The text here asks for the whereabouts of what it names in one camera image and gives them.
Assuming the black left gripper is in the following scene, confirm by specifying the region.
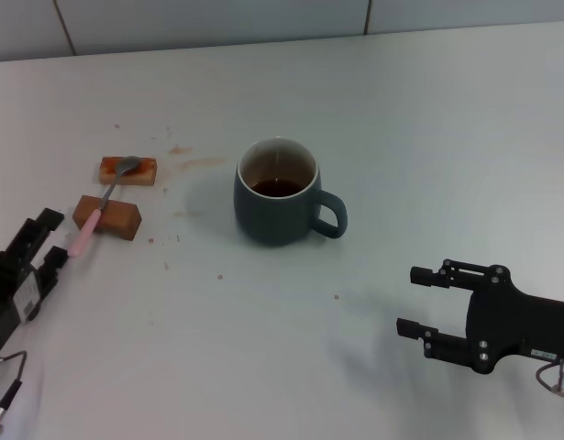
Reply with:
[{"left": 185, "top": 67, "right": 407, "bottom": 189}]
[{"left": 0, "top": 207, "right": 72, "bottom": 368}]

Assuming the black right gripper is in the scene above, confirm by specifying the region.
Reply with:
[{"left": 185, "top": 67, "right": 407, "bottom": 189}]
[{"left": 395, "top": 258, "right": 564, "bottom": 377}]

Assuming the pink handled metal spoon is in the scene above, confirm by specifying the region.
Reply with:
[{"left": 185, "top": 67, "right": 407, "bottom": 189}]
[{"left": 69, "top": 156, "right": 141, "bottom": 259}]

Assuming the grey ceramic cup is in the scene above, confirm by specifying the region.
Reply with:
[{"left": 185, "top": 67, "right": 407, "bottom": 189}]
[{"left": 232, "top": 136, "right": 348, "bottom": 248}]

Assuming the dark brown arched wooden block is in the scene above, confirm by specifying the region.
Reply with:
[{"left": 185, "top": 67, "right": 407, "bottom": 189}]
[{"left": 72, "top": 194, "right": 142, "bottom": 242}]

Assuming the light wooden block red stain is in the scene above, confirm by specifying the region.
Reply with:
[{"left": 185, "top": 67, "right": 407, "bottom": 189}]
[{"left": 99, "top": 156, "right": 158, "bottom": 187}]

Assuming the dark coffee liquid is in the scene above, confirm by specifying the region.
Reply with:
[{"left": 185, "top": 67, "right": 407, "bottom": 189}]
[{"left": 251, "top": 178, "right": 308, "bottom": 198}]

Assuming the right gripper cable with plug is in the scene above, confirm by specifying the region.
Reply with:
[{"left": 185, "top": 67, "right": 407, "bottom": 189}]
[{"left": 536, "top": 359, "right": 564, "bottom": 396}]

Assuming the gripper cable with plug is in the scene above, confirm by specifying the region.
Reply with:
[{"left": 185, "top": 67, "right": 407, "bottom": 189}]
[
  {"left": 0, "top": 350, "right": 28, "bottom": 435},
  {"left": 536, "top": 359, "right": 564, "bottom": 396}
]

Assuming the left gripper cable with plug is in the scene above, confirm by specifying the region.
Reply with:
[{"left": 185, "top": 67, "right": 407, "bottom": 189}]
[{"left": 0, "top": 350, "right": 28, "bottom": 435}]

